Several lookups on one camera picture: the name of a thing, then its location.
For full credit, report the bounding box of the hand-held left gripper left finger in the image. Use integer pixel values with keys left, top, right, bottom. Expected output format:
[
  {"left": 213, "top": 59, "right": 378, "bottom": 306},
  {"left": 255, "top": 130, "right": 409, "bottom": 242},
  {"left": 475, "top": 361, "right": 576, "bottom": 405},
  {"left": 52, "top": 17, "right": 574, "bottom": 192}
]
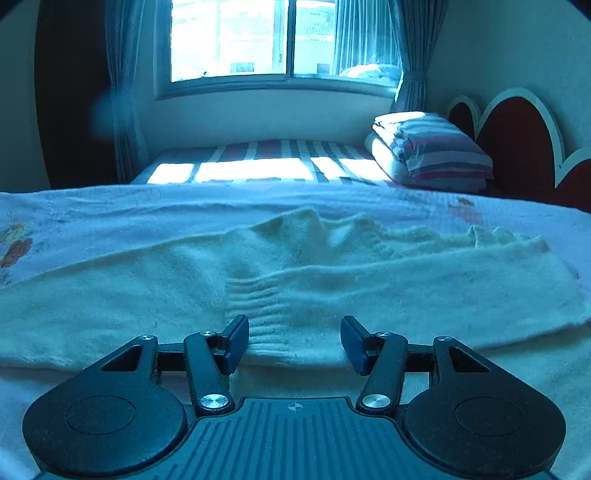
[{"left": 76, "top": 315, "right": 250, "bottom": 416}]

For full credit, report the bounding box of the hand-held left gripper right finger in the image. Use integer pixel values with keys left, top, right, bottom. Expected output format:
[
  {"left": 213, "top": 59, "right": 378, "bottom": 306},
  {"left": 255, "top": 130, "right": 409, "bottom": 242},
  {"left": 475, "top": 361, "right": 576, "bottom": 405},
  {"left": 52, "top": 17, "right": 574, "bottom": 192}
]
[{"left": 340, "top": 315, "right": 509, "bottom": 415}]

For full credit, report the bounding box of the cream knit sweater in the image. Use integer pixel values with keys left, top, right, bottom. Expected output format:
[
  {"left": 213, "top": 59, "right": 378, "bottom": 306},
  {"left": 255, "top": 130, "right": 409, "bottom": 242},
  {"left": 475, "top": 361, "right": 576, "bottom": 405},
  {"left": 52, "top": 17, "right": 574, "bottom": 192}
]
[{"left": 0, "top": 206, "right": 583, "bottom": 372}]

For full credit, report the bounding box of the floral white blanket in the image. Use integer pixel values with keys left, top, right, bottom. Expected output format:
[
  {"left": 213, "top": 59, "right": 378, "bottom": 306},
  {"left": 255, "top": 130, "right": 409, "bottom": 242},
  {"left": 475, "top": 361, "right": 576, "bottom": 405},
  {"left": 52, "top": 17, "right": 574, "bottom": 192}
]
[{"left": 0, "top": 182, "right": 591, "bottom": 480}]

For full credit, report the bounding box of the striped bed sheet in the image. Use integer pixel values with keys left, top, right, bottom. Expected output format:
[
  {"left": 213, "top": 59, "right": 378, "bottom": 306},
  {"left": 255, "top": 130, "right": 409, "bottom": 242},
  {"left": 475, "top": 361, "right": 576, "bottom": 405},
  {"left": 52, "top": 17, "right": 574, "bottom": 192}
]
[{"left": 130, "top": 138, "right": 399, "bottom": 188}]

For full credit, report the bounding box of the folded striped quilt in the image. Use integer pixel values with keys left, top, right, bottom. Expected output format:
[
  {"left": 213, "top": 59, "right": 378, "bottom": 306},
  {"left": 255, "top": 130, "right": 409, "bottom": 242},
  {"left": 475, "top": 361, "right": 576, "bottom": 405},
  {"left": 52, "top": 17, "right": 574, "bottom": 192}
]
[{"left": 365, "top": 111, "right": 496, "bottom": 193}]

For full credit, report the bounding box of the red scalloped headboard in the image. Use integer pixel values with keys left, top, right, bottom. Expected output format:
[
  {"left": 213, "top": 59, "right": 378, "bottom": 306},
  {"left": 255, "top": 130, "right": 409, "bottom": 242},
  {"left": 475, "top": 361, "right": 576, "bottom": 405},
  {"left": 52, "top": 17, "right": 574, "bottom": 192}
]
[{"left": 445, "top": 88, "right": 591, "bottom": 215}]

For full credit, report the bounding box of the pale cloth bundle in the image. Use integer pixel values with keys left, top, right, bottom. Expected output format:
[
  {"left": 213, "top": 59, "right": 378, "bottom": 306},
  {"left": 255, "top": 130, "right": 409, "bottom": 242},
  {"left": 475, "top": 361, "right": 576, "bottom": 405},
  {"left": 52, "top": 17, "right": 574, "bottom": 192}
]
[{"left": 339, "top": 64, "right": 403, "bottom": 83}]

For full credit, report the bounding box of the grey curtain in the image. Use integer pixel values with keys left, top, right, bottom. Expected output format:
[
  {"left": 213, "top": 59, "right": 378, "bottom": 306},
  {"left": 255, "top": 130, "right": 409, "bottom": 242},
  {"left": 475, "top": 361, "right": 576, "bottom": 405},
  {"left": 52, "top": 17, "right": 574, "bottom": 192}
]
[
  {"left": 104, "top": 0, "right": 158, "bottom": 185},
  {"left": 394, "top": 0, "right": 450, "bottom": 114}
]

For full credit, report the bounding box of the dark wooden door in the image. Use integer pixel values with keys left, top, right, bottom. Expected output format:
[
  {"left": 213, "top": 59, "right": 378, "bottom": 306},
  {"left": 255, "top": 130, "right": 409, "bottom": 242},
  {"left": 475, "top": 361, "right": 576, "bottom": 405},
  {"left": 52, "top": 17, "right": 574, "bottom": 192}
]
[{"left": 34, "top": 0, "right": 119, "bottom": 190}]

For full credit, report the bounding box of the window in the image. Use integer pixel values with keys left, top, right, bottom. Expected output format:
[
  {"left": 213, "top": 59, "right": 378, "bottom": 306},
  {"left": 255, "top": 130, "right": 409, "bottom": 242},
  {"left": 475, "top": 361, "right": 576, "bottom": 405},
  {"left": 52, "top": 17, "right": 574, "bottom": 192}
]
[{"left": 154, "top": 0, "right": 407, "bottom": 100}]

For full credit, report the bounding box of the sheer white curtain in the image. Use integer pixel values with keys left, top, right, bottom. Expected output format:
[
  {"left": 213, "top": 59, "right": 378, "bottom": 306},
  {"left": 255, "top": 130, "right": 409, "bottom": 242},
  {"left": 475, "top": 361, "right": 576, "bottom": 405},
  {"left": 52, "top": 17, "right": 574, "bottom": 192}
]
[{"left": 332, "top": 0, "right": 405, "bottom": 77}]

